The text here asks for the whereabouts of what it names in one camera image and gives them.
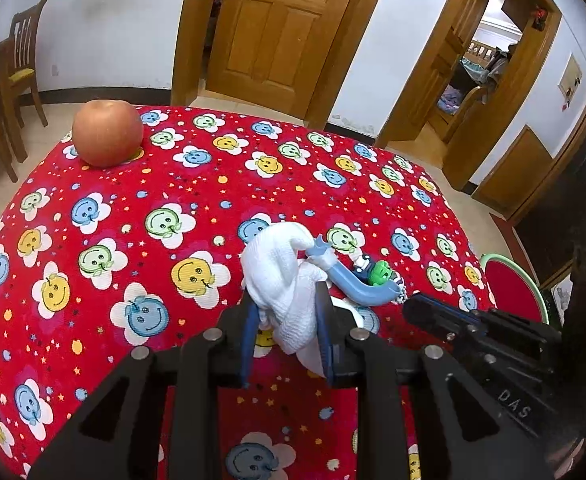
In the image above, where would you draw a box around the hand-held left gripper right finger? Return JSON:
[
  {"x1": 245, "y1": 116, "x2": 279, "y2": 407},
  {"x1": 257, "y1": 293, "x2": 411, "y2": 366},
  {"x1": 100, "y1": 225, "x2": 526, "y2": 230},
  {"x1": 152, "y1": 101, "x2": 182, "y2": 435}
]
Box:
[{"x1": 315, "y1": 282, "x2": 556, "y2": 480}]

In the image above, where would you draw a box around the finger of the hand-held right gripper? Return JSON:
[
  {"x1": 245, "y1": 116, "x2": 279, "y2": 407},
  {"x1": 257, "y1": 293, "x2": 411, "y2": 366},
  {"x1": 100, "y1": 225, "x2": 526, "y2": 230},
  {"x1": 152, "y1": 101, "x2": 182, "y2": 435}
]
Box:
[
  {"x1": 403, "y1": 296, "x2": 491, "y2": 361},
  {"x1": 413, "y1": 292, "x2": 480, "y2": 317}
]

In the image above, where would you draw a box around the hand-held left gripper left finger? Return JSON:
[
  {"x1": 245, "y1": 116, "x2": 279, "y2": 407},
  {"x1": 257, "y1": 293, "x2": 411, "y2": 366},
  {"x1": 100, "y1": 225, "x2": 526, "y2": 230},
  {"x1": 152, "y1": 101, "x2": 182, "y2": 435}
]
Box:
[{"x1": 28, "y1": 305, "x2": 264, "y2": 480}]

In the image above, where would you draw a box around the white cloth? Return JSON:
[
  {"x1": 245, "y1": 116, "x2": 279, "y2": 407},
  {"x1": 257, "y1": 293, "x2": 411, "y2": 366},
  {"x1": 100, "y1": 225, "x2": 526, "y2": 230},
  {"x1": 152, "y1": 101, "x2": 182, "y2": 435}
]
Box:
[{"x1": 239, "y1": 222, "x2": 332, "y2": 379}]

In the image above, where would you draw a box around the blue curved plastic toy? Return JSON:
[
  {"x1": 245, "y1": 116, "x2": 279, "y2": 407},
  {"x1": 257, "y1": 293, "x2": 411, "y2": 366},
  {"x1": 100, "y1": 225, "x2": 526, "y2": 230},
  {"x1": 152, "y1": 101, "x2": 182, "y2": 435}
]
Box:
[{"x1": 305, "y1": 233, "x2": 406, "y2": 307}]

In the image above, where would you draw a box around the green headed toy figure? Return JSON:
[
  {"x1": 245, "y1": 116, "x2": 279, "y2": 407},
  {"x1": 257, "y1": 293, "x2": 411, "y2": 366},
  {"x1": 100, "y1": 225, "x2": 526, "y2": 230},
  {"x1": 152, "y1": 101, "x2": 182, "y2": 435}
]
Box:
[{"x1": 355, "y1": 254, "x2": 408, "y2": 306}]

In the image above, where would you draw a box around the red door mat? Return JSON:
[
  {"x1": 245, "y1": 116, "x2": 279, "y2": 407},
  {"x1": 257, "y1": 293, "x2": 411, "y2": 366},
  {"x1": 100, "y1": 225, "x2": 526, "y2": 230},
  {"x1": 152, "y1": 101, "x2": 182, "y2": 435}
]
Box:
[{"x1": 489, "y1": 213, "x2": 540, "y2": 282}]

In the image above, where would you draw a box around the red smiley flower blanket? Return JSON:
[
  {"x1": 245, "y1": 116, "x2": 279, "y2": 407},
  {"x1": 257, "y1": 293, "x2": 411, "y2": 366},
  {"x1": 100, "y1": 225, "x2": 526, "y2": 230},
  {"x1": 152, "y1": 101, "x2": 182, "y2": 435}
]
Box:
[{"x1": 0, "y1": 104, "x2": 500, "y2": 480}]

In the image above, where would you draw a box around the dark entrance door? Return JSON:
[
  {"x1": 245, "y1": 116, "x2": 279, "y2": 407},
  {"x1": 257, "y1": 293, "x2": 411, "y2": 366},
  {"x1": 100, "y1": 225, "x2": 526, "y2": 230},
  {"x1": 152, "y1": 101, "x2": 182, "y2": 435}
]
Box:
[{"x1": 509, "y1": 82, "x2": 586, "y2": 287}]

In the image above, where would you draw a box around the wooden bed with bedding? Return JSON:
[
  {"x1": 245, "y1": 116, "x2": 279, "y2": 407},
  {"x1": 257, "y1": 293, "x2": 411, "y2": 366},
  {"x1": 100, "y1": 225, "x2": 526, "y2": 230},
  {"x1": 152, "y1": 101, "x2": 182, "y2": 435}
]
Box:
[{"x1": 435, "y1": 44, "x2": 490, "y2": 147}]

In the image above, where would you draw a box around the open wooden door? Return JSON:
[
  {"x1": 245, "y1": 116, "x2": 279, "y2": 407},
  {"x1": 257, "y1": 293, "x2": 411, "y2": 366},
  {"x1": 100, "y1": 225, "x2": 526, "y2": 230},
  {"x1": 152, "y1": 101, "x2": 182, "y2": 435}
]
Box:
[{"x1": 407, "y1": 24, "x2": 467, "y2": 142}]

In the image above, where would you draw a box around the apple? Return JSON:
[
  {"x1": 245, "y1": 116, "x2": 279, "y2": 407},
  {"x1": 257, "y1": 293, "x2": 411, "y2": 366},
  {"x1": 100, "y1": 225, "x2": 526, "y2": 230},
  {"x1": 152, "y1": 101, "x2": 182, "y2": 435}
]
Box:
[{"x1": 72, "y1": 100, "x2": 144, "y2": 168}]

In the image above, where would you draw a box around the panelled wooden door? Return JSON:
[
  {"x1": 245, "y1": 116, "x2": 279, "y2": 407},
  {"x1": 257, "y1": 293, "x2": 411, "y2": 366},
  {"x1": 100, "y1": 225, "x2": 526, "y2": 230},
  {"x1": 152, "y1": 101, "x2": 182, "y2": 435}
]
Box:
[{"x1": 205, "y1": 0, "x2": 370, "y2": 104}]

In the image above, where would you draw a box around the wooden chair with yellow cushion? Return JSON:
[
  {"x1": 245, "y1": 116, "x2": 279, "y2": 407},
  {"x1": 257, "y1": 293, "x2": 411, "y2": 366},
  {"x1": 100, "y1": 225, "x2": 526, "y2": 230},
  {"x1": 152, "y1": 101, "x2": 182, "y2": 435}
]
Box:
[{"x1": 9, "y1": 0, "x2": 50, "y2": 129}]

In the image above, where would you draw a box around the wooden wall panel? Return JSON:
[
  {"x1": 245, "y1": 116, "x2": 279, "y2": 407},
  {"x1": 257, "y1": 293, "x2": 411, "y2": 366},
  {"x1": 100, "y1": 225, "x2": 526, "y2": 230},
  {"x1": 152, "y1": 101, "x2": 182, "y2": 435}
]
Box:
[{"x1": 475, "y1": 124, "x2": 557, "y2": 217}]

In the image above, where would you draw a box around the wide wooden door frame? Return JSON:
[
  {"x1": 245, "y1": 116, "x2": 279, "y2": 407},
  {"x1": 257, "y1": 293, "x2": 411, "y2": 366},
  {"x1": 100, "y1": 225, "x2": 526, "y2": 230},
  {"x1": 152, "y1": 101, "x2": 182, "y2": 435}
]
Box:
[{"x1": 375, "y1": 0, "x2": 564, "y2": 194}]

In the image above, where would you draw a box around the beige wall box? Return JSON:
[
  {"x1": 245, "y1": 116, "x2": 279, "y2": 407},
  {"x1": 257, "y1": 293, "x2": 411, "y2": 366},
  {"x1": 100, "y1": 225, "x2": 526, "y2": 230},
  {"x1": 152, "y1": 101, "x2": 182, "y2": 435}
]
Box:
[{"x1": 557, "y1": 53, "x2": 584, "y2": 107}]

